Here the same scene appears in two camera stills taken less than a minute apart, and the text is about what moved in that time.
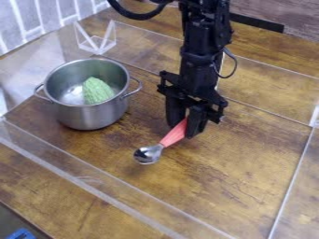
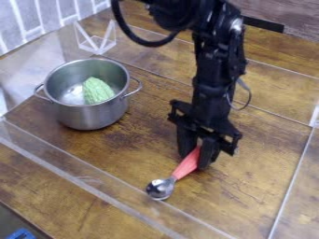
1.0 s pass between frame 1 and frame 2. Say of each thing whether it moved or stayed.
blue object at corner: stayed
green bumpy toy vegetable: stayed
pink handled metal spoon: moved
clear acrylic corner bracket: stayed
